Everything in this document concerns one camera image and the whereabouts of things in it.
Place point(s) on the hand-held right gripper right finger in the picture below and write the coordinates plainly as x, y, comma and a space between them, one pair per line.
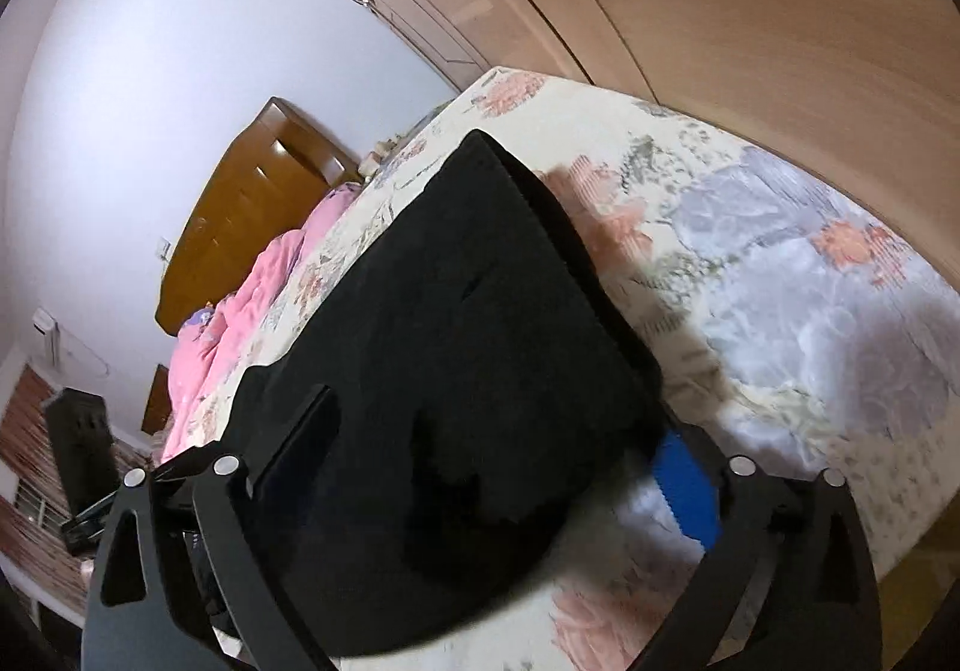
686, 491

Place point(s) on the patterned curtain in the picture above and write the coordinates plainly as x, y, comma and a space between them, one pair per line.
30, 491

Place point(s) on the brown wooden bedside cabinet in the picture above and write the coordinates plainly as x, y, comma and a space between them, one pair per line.
156, 401

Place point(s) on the white air conditioner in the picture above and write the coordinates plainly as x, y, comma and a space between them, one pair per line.
45, 324

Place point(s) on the purple pillow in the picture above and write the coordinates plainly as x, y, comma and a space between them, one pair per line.
197, 320

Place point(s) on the pink quilt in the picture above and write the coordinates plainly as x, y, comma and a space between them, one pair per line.
240, 311

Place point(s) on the black pants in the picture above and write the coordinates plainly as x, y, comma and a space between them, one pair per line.
465, 341

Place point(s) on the nightstand with floral cover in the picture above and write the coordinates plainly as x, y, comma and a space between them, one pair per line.
379, 153

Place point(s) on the wooden bed headboard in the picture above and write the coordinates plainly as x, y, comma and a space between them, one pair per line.
240, 221

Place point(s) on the floral cream blanket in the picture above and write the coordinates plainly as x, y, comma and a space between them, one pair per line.
765, 311

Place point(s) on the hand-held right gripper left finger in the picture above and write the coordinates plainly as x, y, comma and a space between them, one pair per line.
300, 438

